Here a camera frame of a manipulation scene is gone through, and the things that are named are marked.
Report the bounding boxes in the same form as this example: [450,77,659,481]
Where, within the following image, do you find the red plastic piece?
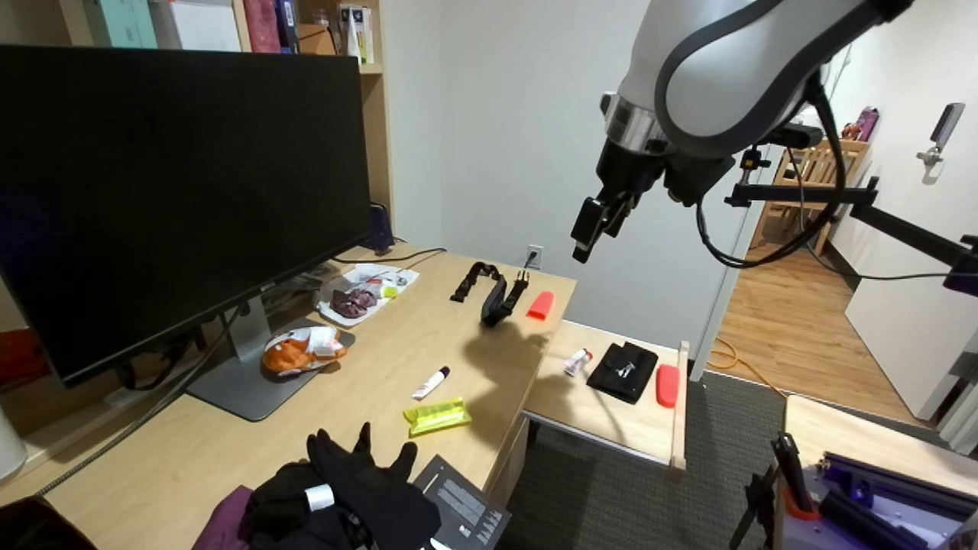
[653,361,683,412]
[521,291,559,324]

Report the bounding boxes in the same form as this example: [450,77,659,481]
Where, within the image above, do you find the small wooden side table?
[775,393,978,550]

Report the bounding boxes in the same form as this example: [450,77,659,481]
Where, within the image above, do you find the white box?
[148,0,243,54]

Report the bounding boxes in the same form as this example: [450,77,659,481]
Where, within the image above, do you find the grey desk cable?
[332,240,452,269]

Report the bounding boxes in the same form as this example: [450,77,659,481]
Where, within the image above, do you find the black computer monitor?
[0,43,375,387]

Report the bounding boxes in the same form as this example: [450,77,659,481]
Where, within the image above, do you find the wooden sliding tray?
[518,317,693,473]

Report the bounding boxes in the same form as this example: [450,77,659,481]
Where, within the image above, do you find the grey monitor stand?
[183,293,339,423]

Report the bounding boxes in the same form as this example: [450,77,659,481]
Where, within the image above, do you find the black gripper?
[567,139,668,264]

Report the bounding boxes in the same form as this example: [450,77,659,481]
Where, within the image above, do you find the dark red object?
[0,325,51,393]

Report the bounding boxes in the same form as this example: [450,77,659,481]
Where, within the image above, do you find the white slim bottle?
[336,2,375,69]

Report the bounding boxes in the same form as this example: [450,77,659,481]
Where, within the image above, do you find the dark blue bottle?
[363,201,398,255]

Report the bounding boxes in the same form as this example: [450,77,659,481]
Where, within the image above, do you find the black cloth glove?
[241,462,442,550]

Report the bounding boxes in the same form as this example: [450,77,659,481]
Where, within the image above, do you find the white cabinet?
[841,273,978,421]

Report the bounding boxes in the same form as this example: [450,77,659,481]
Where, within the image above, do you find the grey door handle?
[914,99,968,188]

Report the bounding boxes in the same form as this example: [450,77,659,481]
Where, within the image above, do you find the white marker purple cap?
[408,363,452,403]

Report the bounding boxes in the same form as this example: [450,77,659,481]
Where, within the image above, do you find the black small tripod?
[727,467,781,550]

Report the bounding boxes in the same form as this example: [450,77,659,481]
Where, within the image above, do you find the dark grey flat box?
[408,451,514,550]

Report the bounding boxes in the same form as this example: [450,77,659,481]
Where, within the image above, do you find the pink bottle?
[851,103,882,142]

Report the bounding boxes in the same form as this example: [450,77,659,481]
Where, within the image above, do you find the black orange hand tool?
[767,429,823,523]

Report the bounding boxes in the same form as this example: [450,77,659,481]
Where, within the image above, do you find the red book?
[241,0,285,54]

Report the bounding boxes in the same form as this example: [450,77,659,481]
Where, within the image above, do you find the black strap with buckle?
[450,260,531,334]

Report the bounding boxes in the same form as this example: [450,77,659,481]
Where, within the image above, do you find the black fabric case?
[587,339,659,407]

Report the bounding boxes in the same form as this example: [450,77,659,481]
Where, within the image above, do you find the black gloves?
[303,421,423,501]

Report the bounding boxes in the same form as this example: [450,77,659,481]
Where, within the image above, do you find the brown box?
[297,0,342,54]

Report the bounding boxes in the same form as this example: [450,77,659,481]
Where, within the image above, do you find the orange snack package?
[260,324,353,384]

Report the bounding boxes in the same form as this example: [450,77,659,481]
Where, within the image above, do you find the purple cloth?
[192,485,257,550]

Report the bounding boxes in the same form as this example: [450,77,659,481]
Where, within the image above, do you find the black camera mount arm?
[725,142,978,298]

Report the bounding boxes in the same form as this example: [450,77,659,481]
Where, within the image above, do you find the purple plastic tray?
[812,451,978,550]

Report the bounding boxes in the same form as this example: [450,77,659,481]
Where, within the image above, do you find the teal book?
[96,0,163,51]

